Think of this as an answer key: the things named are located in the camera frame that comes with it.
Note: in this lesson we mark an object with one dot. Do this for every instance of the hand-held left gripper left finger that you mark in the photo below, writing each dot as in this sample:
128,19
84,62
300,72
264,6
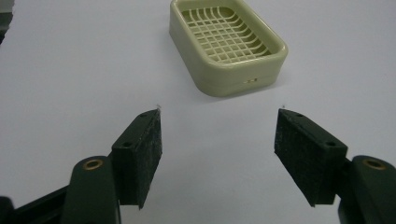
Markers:
137,158

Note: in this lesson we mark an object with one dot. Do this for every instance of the cream plastic soap dish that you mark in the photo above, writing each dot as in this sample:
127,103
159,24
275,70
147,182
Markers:
227,46

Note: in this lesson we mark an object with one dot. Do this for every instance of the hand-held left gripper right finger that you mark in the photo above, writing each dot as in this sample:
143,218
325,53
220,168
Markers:
306,158

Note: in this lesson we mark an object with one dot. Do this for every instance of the dark object at table edge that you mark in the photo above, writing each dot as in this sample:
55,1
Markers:
4,18

